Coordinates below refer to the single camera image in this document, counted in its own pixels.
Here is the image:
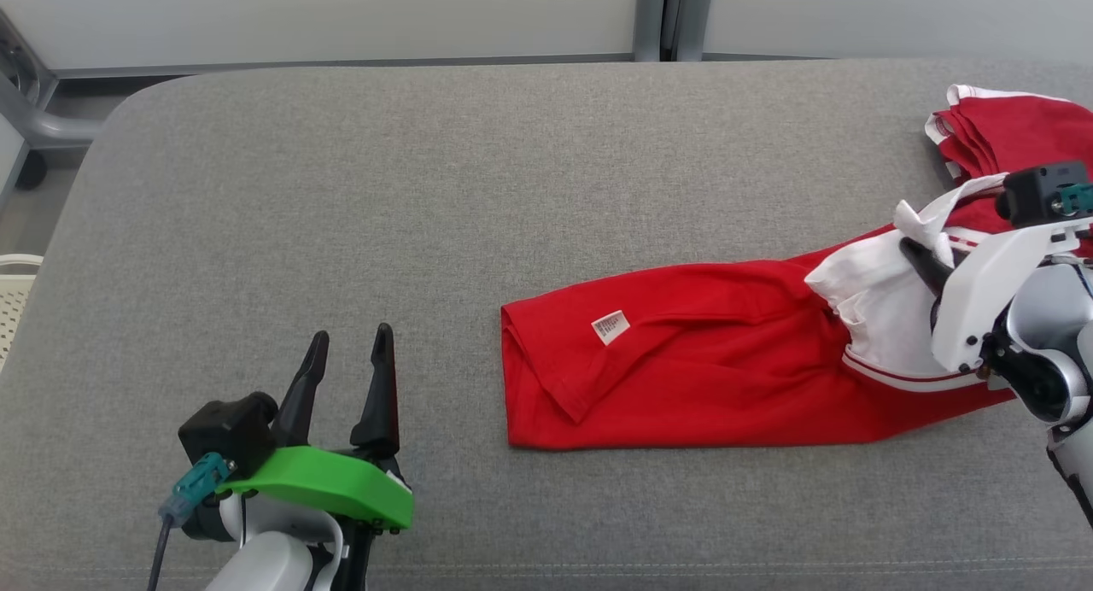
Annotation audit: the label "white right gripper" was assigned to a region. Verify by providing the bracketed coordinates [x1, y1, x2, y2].
[899, 218, 1093, 374]

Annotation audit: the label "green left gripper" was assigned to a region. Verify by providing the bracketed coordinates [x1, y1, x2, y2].
[218, 322, 415, 532]

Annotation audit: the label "red white-striped Bulls shorts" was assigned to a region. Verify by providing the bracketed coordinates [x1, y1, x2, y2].
[925, 85, 1093, 233]

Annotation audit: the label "red Bulls 23 jersey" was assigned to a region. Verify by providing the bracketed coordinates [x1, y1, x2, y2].
[501, 174, 1026, 451]

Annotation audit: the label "cream perforated laundry basket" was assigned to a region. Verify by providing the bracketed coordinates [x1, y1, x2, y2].
[0, 254, 44, 374]

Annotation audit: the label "teal left cable connector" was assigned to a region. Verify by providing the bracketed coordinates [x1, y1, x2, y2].
[159, 453, 231, 528]

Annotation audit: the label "black left camera cable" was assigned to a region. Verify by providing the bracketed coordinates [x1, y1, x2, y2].
[147, 514, 176, 591]

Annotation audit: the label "grey partition post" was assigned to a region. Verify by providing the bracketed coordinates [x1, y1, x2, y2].
[675, 0, 716, 62]
[634, 0, 669, 62]

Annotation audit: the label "grey frame stand with foot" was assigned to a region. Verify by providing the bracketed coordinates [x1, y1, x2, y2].
[0, 10, 103, 190]

